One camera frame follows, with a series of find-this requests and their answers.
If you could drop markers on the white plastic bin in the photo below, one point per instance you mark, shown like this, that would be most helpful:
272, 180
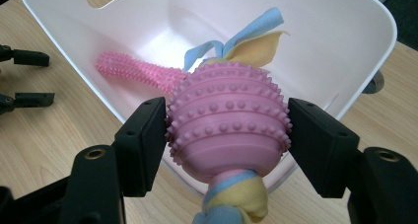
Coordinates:
328, 53

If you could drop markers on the pink spiky bone toy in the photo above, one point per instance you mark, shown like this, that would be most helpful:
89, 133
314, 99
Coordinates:
138, 71

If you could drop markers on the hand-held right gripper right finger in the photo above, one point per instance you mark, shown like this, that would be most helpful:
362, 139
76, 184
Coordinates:
320, 148

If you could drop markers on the grey round object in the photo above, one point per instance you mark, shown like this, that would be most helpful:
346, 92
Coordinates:
374, 82

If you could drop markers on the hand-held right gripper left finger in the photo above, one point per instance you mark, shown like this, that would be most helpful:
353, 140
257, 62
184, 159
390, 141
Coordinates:
144, 145

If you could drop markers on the pink ball toy with cloth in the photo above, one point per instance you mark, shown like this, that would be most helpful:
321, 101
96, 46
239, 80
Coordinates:
230, 125

